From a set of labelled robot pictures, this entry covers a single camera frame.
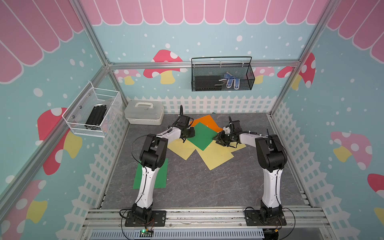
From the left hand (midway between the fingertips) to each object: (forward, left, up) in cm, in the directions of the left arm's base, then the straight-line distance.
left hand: (193, 135), depth 107 cm
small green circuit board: (-58, +22, -3) cm, 62 cm away
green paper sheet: (-34, +17, +1) cm, 38 cm away
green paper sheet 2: (-1, -8, +1) cm, 8 cm away
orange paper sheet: (+15, -11, -2) cm, 19 cm away
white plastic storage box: (+14, +34, +9) cm, 37 cm away
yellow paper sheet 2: (-16, -25, +10) cm, 31 cm away
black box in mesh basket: (+12, -9, +35) cm, 38 cm away
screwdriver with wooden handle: (+4, -55, 0) cm, 55 cm away
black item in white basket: (-16, +45, +35) cm, 59 cm away
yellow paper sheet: (-12, +5, 0) cm, 13 cm away
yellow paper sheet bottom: (-16, -15, 0) cm, 22 cm away
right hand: (-5, -14, +2) cm, 15 cm away
